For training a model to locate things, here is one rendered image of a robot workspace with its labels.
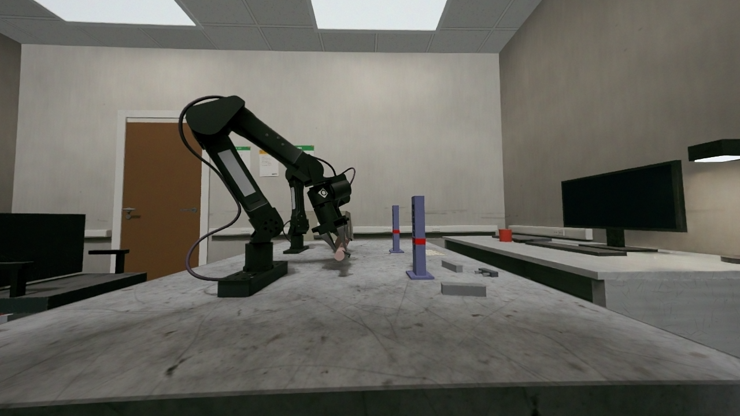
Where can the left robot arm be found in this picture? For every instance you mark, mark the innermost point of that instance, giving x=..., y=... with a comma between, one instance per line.
x=299, y=224

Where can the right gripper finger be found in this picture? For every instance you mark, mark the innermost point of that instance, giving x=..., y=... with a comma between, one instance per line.
x=326, y=238
x=341, y=234

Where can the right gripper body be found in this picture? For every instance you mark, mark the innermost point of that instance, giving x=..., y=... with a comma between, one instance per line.
x=327, y=218

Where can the long pink bar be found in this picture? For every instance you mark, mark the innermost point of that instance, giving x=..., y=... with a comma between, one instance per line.
x=340, y=254

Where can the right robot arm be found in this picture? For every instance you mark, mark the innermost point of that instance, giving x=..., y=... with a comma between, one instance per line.
x=211, y=123

